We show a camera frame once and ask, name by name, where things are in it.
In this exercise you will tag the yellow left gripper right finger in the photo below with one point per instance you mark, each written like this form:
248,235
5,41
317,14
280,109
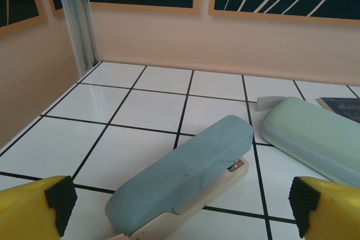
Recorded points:
334,212

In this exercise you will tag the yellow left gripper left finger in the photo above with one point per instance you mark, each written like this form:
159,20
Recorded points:
25,212

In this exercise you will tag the mint green zip pencil case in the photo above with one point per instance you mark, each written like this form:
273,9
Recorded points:
312,136

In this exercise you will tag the dark navy book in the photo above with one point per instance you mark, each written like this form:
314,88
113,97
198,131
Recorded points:
346,108

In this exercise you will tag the blue-grey stapler cream base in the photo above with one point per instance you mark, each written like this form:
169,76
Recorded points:
180,172

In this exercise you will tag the aluminium frame post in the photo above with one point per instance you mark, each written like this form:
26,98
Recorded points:
77,26

